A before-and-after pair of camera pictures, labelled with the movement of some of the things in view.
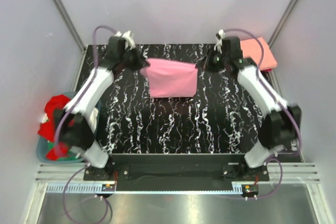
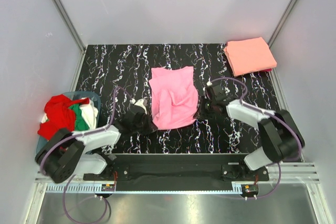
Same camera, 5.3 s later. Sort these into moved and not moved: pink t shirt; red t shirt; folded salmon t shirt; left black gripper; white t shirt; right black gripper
Moved: left black gripper; pink t shirt; right black gripper
Not moved: folded salmon t shirt; white t shirt; red t shirt
